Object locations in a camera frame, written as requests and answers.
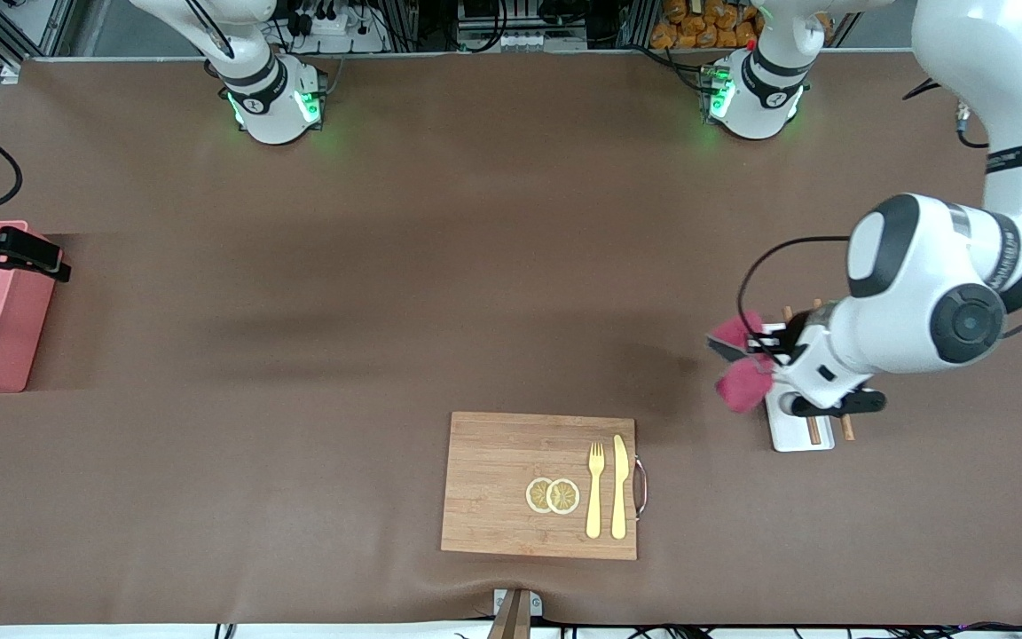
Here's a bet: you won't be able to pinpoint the orange snack bags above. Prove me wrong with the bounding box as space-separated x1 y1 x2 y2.
650 0 831 50

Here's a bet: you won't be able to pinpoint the metal table edge bracket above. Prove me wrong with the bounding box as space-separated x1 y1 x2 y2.
491 588 544 639

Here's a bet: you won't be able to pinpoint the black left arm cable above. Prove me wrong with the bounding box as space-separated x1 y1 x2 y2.
735 235 853 338

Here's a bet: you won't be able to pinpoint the yellow plastic fork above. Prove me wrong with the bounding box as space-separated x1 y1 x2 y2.
586 442 606 540

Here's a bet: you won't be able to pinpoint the pink and grey cloth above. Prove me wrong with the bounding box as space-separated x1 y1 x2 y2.
708 311 778 414

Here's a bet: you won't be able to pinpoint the white rectangular rack tray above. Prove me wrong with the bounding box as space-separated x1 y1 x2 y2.
759 324 837 453

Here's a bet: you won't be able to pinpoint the yellow plastic knife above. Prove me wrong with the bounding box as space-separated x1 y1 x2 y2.
610 434 630 540

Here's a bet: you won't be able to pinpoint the bamboo cutting board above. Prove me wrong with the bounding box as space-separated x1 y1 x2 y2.
440 411 639 562

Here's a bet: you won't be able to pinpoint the white power strip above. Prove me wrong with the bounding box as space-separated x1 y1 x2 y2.
285 9 388 54

